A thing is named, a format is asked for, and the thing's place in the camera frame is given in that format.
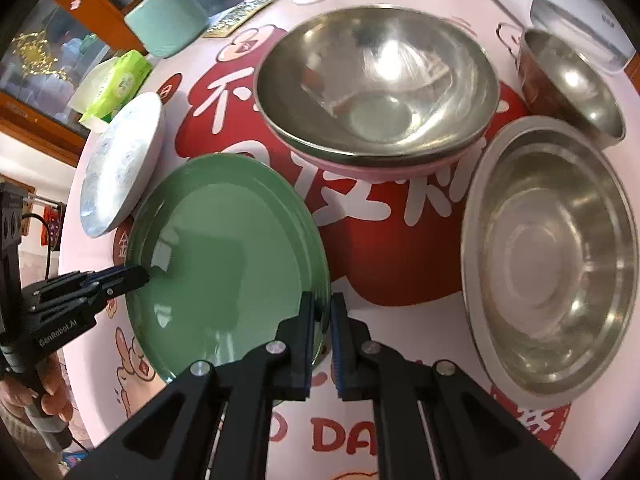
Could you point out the green wipes packet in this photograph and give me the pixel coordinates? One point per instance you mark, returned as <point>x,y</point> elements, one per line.
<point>117,85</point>

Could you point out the wide steel basin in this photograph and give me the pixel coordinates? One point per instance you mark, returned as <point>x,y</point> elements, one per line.
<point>545,260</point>

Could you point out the wooden glass-door cabinet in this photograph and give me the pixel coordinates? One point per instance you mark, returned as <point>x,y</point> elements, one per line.
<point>45,75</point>

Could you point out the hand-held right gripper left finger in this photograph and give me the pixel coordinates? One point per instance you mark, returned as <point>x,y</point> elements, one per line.
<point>312,322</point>

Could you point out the pink printed tablecloth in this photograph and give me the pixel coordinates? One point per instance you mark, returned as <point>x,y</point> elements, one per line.
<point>390,260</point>

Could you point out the green plate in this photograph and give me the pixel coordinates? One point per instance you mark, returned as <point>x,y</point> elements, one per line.
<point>215,260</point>

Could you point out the large steel bowl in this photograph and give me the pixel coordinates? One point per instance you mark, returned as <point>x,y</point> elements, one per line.
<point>375,85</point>

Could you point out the silver foil packet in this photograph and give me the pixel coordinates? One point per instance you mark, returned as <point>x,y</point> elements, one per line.
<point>240,15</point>

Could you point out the white marbled plate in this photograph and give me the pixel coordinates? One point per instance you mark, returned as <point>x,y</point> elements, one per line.
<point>120,165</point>

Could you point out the person's left forearm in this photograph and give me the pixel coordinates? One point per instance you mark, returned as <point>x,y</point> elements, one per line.
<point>20,450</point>

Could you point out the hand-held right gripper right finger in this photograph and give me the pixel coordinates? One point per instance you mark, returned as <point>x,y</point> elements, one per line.
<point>337,340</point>

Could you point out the pink bowl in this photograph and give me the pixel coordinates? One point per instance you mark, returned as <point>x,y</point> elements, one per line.
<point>350,170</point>

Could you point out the white countertop appliance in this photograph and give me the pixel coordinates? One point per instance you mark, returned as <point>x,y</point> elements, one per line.
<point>570,15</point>

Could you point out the mint green canister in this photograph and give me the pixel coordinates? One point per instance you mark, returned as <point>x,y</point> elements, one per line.
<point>167,20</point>

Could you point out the person's left hand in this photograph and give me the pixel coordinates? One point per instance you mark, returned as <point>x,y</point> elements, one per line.
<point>55,385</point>

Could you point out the small deep steel bowl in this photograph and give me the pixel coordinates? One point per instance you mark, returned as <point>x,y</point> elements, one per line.
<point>570,80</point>

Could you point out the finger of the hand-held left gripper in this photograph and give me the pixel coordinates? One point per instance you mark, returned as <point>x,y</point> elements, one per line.
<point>127,275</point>
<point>107,296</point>

